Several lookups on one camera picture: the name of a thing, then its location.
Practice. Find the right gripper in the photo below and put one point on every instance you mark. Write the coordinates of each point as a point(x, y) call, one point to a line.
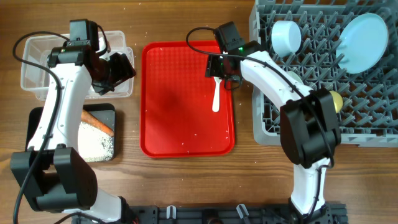
point(213, 66)

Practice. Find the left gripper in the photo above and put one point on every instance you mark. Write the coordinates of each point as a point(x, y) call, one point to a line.
point(125, 71)

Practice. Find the white plastic spoon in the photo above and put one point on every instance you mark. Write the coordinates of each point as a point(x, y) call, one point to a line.
point(216, 97)

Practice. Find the carrot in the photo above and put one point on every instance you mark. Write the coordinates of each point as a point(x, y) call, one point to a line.
point(88, 118)

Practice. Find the green bowl of rice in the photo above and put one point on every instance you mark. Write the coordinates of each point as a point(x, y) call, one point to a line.
point(295, 77)

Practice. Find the small light blue bowl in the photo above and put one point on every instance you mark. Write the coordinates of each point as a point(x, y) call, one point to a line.
point(285, 38)

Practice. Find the white rice pile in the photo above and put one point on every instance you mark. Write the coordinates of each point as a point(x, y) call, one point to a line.
point(93, 144)

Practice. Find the yellow cup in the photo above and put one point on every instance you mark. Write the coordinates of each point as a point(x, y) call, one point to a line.
point(337, 101)

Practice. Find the large light blue plate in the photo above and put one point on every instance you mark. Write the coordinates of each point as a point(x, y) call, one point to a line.
point(363, 42)

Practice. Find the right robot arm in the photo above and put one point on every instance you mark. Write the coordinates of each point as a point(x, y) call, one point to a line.
point(309, 130)

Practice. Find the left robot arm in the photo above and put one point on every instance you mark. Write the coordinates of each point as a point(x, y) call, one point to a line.
point(52, 176)

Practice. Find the grey dishwasher rack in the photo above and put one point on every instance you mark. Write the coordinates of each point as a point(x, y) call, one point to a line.
point(368, 117)

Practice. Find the black tray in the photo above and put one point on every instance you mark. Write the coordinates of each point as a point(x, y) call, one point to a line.
point(104, 112)

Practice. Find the red serving tray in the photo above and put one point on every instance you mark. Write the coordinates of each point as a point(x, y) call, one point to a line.
point(176, 118)

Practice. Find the clear plastic bin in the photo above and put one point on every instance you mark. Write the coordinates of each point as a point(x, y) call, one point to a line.
point(37, 48)

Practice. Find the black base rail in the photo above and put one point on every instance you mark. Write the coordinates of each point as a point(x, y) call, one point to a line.
point(329, 214)

